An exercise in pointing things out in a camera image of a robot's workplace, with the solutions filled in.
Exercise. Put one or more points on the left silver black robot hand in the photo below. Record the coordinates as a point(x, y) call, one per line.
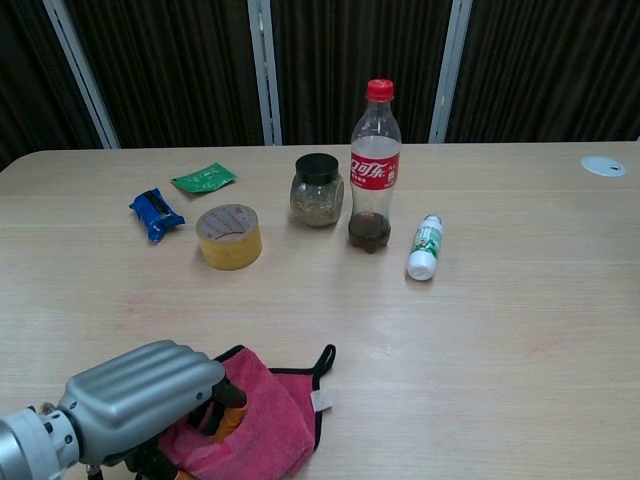
point(140, 395)

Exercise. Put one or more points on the pink cloth with black trim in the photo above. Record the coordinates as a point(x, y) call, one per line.
point(280, 415)

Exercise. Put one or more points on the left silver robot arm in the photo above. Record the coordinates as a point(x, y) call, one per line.
point(25, 447)

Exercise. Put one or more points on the yellow packing tape roll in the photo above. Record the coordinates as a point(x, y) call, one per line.
point(230, 252)

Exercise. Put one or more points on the blue snack packet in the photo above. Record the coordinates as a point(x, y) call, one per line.
point(155, 217)

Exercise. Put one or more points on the green sachet packet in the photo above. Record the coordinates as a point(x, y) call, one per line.
point(202, 179)

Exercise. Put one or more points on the glass jar with black lid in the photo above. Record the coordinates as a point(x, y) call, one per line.
point(317, 205)

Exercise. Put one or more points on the cola bottle with red cap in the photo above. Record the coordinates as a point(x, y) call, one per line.
point(375, 175)

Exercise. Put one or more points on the dark fabric partition panel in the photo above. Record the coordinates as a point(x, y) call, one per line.
point(550, 70)
point(25, 75)
point(350, 50)
point(175, 75)

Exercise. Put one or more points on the small white green-label bottle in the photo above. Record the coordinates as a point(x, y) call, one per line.
point(425, 245)

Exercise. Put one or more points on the grey partition frame post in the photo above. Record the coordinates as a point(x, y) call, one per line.
point(450, 75)
point(266, 75)
point(81, 75)

